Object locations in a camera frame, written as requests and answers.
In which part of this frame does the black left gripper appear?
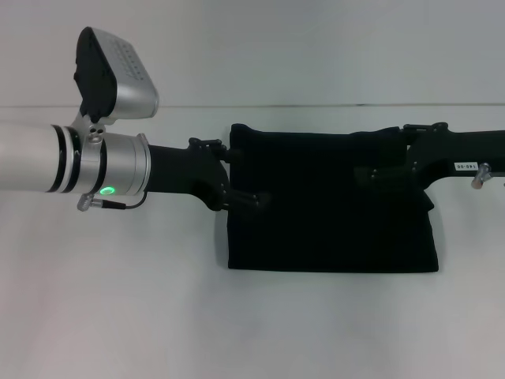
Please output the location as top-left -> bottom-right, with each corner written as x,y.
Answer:
144,136 -> 274,213

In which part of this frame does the left arm cable with plugs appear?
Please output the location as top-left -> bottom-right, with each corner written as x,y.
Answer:
75,190 -> 149,213

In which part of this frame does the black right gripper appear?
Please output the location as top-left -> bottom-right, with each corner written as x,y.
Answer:
353,121 -> 505,190

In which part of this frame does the black t-shirt with FREE print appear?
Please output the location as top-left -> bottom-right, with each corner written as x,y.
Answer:
226,122 -> 441,274

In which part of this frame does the right arm cable with plugs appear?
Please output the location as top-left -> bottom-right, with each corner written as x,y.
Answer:
470,160 -> 505,190

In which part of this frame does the arm cable with plugs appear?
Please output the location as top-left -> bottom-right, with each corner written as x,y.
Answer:
75,190 -> 149,213
470,160 -> 505,190

